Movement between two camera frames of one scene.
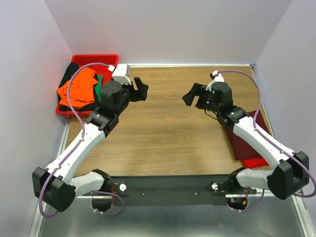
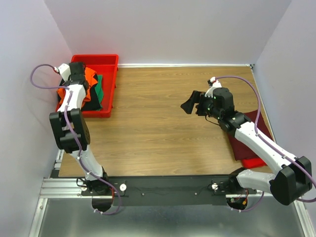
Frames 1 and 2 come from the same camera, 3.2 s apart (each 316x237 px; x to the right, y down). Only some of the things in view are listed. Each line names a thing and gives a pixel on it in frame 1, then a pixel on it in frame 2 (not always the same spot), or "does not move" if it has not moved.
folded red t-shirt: [252, 163] does not move
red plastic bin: [100, 70] does not move
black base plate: [162, 190] does not move
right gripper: [199, 97] → [200, 103]
